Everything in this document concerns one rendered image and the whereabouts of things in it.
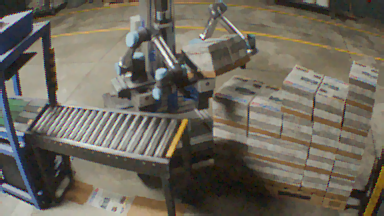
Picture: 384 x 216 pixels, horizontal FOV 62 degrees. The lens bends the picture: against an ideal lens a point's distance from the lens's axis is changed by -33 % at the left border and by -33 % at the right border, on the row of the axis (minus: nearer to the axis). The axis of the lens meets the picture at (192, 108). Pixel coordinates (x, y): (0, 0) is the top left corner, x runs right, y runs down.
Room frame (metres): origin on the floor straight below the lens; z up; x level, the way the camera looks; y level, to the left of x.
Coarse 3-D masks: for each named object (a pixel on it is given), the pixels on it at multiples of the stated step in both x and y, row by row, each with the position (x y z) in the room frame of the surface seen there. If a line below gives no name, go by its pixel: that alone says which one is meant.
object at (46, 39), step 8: (48, 24) 3.18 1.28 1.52; (48, 32) 3.18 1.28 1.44; (48, 40) 3.17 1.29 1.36; (48, 48) 3.16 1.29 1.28; (48, 56) 3.15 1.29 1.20; (48, 64) 3.15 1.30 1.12; (48, 72) 3.15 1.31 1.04; (48, 80) 3.15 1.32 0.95; (48, 88) 3.16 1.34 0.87; (48, 96) 3.16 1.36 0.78; (56, 96) 3.21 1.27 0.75
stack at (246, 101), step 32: (224, 96) 2.88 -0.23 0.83; (256, 96) 2.86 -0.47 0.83; (224, 128) 2.86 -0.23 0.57; (288, 128) 2.57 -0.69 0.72; (320, 128) 2.41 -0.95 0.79; (224, 160) 2.87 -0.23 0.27; (256, 160) 2.70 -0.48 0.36; (288, 160) 2.55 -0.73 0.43; (320, 160) 2.38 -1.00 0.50; (256, 192) 2.68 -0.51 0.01
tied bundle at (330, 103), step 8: (328, 80) 2.67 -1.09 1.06; (336, 80) 2.68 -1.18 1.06; (320, 88) 2.54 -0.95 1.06; (328, 88) 2.54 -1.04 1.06; (336, 88) 2.54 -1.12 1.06; (344, 88) 2.54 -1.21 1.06; (320, 96) 2.43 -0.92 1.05; (328, 96) 2.42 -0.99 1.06; (336, 96) 2.41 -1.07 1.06; (344, 96) 2.41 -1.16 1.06; (320, 104) 2.43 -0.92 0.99; (328, 104) 2.38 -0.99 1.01; (336, 104) 2.34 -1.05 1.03; (344, 104) 2.33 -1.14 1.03; (320, 112) 2.42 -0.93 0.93; (328, 112) 2.38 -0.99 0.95; (336, 112) 2.34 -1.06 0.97; (344, 112) 2.41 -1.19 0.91; (336, 120) 2.33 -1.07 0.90
